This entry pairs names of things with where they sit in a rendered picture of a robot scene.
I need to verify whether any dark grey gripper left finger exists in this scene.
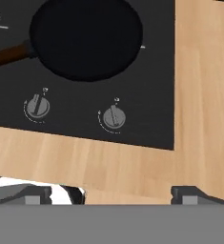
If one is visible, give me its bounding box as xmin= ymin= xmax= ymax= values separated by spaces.
xmin=0 ymin=185 xmax=52 ymax=206

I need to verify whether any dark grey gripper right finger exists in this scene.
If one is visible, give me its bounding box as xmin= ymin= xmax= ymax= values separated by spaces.
xmin=170 ymin=186 xmax=224 ymax=206

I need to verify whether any white and black object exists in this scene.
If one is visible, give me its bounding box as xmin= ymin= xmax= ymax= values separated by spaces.
xmin=0 ymin=175 xmax=87 ymax=206

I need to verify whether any grey hob knob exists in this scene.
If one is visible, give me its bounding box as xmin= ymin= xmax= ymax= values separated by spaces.
xmin=102 ymin=104 xmax=127 ymax=130
xmin=26 ymin=93 xmax=51 ymax=119

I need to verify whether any black hob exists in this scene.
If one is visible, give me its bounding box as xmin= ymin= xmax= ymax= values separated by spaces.
xmin=0 ymin=0 xmax=176 ymax=152

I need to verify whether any black frying pan brown handle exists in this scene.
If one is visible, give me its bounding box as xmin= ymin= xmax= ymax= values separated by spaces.
xmin=0 ymin=0 xmax=144 ymax=83

